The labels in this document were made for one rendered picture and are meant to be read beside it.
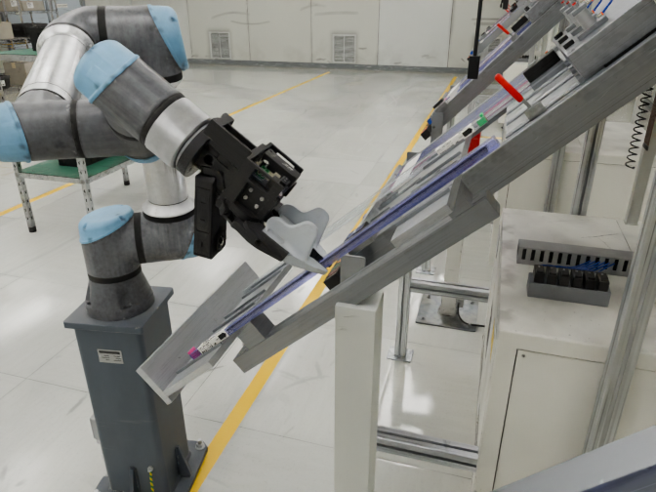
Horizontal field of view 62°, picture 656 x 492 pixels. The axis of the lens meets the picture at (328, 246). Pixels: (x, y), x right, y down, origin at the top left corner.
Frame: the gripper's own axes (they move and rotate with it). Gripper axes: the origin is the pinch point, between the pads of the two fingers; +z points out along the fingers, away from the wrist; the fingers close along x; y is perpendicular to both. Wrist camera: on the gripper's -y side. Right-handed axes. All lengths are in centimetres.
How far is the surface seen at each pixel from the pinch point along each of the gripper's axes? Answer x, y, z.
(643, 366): 38, 4, 60
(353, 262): 34.4, -15.6, 7.2
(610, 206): 183, 1, 89
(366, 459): 7.5, -27.0, 27.2
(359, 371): 7.7, -14.3, 15.7
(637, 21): 43, 43, 15
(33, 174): 166, -173, -133
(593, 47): 43, 37, 13
